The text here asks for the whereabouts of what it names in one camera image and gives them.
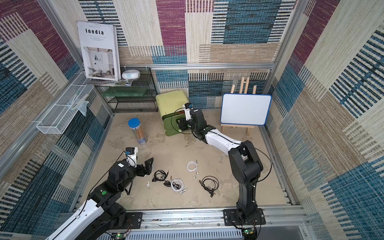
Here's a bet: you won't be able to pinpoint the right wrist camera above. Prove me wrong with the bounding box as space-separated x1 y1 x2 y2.
183 103 193 121

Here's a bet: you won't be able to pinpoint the white earphones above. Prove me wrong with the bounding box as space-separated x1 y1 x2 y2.
186 160 199 180
152 178 187 194

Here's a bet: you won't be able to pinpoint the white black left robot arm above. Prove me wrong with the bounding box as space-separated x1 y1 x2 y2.
47 158 154 240

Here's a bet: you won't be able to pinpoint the clear pencil tub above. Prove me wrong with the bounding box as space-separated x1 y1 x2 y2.
128 118 147 145

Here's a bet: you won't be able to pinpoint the Inedia magazine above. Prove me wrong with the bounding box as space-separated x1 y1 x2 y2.
77 21 121 82

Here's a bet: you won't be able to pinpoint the blue framed whiteboard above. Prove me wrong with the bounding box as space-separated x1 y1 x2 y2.
220 94 272 126

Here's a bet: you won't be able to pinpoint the white earphones left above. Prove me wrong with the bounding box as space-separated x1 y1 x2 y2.
152 178 187 194

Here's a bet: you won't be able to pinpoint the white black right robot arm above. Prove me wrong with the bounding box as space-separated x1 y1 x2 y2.
171 106 266 226

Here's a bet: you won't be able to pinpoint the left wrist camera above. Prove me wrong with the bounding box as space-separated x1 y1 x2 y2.
125 147 138 168

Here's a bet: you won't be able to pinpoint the black wire shelf rack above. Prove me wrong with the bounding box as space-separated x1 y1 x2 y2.
95 68 159 114

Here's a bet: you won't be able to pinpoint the green drawer cabinet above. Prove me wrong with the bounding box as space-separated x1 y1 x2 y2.
156 90 189 137

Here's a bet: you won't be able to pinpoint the white wire basket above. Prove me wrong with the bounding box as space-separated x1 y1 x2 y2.
37 73 94 135

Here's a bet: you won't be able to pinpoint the white oval device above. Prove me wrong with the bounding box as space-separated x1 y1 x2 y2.
122 70 141 81

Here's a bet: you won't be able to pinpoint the black braided earphones left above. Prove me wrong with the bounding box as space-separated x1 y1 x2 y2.
152 170 171 187

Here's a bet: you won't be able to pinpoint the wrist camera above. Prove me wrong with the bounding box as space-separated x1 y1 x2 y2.
183 103 193 121
125 147 138 168

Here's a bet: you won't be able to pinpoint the white earphones right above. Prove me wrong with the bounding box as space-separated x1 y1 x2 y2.
186 160 199 180

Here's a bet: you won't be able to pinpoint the black earphones right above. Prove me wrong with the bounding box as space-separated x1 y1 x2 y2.
199 176 220 198

